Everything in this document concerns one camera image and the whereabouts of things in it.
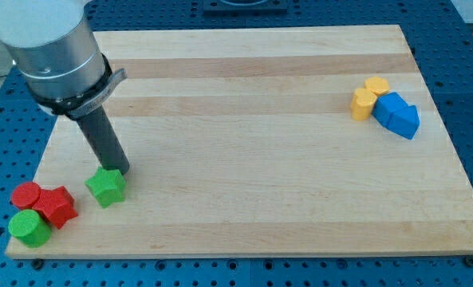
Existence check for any blue triangle block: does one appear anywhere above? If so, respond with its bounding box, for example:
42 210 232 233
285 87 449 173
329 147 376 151
386 105 420 140

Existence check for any green cylinder block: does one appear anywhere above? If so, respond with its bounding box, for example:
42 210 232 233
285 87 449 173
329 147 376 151
8 209 52 248

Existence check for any red cylinder block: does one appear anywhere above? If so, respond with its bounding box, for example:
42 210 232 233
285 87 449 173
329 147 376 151
10 182 41 210

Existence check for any red star block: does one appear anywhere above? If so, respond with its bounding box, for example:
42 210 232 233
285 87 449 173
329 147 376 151
32 186 78 230

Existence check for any wooden board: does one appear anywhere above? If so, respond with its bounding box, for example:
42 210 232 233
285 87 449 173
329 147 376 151
6 25 473 259

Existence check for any yellow heart block front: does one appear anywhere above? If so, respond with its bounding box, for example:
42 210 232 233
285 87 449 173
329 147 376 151
350 88 377 121

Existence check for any yellow heart block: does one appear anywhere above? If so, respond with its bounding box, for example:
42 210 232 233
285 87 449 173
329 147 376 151
350 88 377 121
364 77 390 96

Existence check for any blue cube block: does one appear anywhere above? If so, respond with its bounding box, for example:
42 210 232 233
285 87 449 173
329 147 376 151
372 92 408 128

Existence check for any green star block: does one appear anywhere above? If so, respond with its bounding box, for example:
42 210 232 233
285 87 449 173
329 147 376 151
85 167 126 208

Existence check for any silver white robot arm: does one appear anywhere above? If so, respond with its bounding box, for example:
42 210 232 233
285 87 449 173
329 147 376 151
0 0 127 120

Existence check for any yellow heart block rear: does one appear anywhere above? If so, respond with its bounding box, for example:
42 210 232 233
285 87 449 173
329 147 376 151
364 77 390 96

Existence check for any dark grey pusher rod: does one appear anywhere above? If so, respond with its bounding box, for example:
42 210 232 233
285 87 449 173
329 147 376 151
77 107 130 175

